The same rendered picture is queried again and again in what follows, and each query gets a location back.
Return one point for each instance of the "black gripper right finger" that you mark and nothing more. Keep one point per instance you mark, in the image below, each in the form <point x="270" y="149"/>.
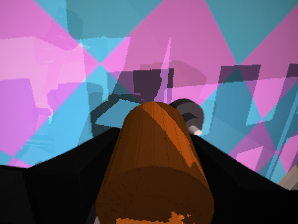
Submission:
<point x="242" y="196"/>

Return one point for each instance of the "orange cylinder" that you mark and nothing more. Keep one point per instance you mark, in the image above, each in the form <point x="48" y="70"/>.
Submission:
<point x="154" y="175"/>

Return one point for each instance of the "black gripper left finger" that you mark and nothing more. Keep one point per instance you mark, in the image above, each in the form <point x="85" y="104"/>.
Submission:
<point x="61" y="190"/>

